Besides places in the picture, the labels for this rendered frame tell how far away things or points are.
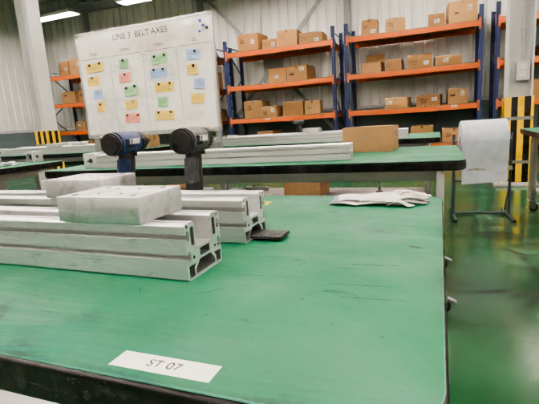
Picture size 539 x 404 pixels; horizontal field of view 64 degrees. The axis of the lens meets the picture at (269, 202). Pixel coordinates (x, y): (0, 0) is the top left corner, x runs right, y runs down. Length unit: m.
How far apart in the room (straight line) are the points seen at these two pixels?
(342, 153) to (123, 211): 1.69
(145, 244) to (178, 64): 3.47
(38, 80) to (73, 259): 8.62
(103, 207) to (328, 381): 0.44
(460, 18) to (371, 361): 10.01
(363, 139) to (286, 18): 9.43
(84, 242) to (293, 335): 0.40
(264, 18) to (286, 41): 1.59
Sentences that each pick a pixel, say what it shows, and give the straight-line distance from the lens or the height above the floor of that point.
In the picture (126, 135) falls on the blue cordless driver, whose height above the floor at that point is 0.99.
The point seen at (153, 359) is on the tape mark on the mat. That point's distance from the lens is 0.46.
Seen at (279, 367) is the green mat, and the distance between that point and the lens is 0.42.
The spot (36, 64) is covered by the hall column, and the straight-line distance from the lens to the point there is 9.38.
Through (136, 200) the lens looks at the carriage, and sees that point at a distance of 0.65.
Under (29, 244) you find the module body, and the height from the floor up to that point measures 0.82.
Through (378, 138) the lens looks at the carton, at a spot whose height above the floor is 0.86.
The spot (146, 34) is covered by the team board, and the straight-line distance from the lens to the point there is 4.29.
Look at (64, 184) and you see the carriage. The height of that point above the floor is 0.89.
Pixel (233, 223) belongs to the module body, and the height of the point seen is 0.82.
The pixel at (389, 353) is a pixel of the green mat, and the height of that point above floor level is 0.78.
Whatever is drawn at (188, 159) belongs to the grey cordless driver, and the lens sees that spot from 1.01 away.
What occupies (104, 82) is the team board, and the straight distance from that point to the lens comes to 4.57.
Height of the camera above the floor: 1.00
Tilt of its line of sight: 11 degrees down
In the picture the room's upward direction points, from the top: 4 degrees counter-clockwise
